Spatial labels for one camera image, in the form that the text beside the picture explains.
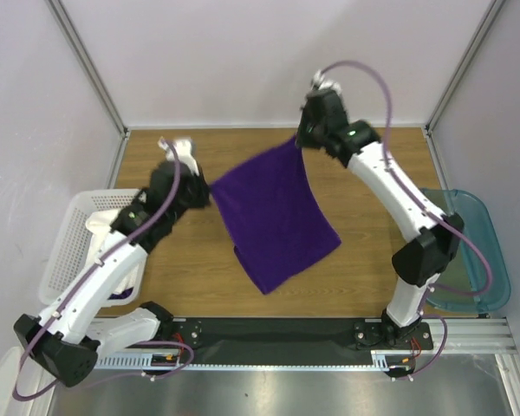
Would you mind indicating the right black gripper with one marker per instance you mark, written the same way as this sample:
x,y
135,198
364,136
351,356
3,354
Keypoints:
x,y
308,131

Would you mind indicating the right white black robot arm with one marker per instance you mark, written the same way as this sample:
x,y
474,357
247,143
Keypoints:
x,y
431,240

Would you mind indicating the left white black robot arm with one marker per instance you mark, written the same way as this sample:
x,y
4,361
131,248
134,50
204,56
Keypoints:
x,y
60,339

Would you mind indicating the aluminium frame rail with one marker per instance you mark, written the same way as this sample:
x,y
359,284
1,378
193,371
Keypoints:
x,y
478,336

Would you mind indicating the aluminium corner post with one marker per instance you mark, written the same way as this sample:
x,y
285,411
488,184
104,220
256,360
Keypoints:
x,y
482,31
75,42

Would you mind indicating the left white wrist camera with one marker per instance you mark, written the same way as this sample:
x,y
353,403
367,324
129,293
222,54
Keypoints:
x,y
185,150

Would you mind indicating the purple towel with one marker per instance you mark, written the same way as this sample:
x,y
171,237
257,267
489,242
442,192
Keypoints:
x,y
275,224
122,295

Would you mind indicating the white perforated plastic basket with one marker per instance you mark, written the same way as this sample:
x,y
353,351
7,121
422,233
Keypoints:
x,y
69,252

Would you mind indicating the teal translucent plastic tub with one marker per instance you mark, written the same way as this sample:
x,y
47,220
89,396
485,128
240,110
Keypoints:
x,y
466,272

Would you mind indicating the right aluminium corner post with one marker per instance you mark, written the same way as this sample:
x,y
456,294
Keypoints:
x,y
482,31

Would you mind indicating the white towel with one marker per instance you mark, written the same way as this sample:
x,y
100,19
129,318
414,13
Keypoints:
x,y
98,224

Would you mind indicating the left aluminium corner post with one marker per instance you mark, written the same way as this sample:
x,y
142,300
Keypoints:
x,y
75,42

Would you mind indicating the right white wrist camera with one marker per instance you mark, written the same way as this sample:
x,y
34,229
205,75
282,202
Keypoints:
x,y
320,81

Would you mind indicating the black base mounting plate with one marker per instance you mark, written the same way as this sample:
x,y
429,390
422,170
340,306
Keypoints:
x,y
317,342

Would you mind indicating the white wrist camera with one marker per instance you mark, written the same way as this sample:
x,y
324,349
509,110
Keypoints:
x,y
185,150
320,81

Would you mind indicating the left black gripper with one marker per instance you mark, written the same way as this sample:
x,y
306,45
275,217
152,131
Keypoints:
x,y
204,198

